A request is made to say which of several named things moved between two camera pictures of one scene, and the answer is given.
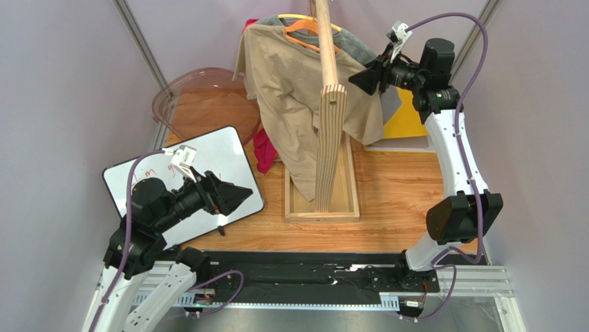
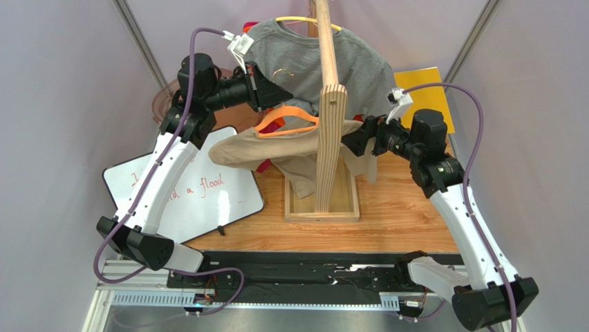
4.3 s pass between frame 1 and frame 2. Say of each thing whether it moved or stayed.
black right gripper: moved
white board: stayed
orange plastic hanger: moved
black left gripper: moved
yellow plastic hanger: stayed
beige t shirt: moved
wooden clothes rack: stayed
